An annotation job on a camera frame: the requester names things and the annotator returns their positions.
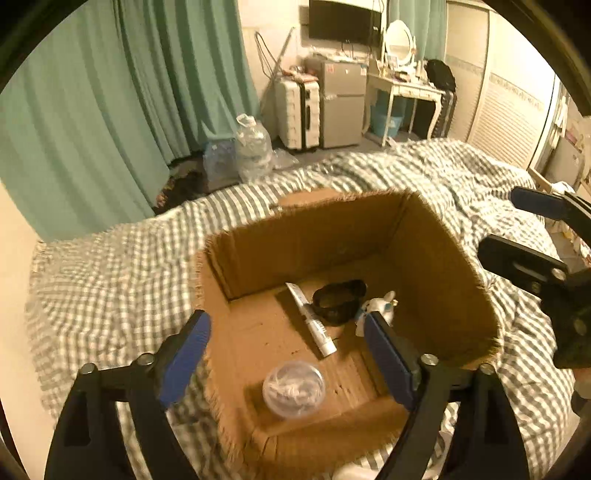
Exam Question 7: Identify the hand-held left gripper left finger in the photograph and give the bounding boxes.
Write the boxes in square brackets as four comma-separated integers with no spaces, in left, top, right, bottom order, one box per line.
[44,309,212,480]

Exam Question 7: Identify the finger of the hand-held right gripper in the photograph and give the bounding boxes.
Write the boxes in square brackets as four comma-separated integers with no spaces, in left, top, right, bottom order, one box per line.
[511,186,591,227]
[478,234,570,296]

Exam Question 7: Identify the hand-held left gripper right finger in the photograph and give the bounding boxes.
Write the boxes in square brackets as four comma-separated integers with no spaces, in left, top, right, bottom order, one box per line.
[363,312,539,480]

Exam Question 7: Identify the brown cardboard box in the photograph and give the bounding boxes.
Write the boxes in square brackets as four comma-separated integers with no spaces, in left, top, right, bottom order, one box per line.
[196,187,504,472]

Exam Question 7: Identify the white animal figurine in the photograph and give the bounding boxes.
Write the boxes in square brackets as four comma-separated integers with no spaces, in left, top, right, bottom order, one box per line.
[355,291,399,335]

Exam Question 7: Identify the black round bowl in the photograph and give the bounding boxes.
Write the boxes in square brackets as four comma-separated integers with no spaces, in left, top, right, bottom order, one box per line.
[312,279,368,325]

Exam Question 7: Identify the white tube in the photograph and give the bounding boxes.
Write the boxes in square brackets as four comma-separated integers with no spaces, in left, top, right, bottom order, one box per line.
[285,282,337,357]

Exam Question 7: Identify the clear round plastic container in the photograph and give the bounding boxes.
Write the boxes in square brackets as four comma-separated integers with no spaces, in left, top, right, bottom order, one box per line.
[262,362,326,418]

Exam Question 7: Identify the green white checked blanket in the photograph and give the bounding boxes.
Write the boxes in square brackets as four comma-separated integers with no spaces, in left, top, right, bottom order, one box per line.
[25,138,578,480]

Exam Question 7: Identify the white wardrobe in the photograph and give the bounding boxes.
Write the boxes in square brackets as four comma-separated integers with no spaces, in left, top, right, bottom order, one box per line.
[445,0,561,171]

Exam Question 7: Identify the black suitcase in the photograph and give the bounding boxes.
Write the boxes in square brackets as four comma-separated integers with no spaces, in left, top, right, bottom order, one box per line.
[431,90,458,139]

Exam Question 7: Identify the black bag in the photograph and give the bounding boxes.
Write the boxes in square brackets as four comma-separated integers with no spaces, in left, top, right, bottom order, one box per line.
[424,59,458,92]

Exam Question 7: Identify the blue waste bin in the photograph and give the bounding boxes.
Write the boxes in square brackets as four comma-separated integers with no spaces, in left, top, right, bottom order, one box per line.
[373,104,403,139]

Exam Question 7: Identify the white vanity table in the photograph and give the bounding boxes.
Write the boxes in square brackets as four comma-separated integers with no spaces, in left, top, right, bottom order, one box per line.
[365,71,445,146]

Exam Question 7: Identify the dark patterned rug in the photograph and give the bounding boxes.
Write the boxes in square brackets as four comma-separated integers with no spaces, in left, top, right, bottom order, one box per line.
[154,168,206,215]

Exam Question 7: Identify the narrow green curtain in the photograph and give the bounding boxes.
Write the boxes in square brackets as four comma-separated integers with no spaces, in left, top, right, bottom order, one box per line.
[388,0,448,63]

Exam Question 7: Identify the white oval mirror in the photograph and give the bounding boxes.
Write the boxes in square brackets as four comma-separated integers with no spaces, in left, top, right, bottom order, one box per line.
[382,19,417,71]

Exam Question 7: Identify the silver mini fridge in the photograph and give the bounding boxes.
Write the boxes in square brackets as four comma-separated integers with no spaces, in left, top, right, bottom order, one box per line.
[305,55,369,149]

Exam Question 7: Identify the large clear water jug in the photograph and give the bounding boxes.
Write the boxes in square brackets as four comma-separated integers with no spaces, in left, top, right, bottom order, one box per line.
[235,113,274,183]

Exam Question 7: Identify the white hard suitcase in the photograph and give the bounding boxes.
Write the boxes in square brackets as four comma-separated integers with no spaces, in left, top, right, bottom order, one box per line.
[276,76,321,152]

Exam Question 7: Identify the wide green curtain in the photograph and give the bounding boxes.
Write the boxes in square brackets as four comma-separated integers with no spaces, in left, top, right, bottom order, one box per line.
[0,0,262,243]

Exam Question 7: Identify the black wall television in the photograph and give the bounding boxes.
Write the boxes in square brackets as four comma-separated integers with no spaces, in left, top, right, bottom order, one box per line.
[308,0,383,47]

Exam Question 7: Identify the grey mop handle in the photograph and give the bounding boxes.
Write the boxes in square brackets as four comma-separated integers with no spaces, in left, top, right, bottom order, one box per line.
[265,27,296,93]

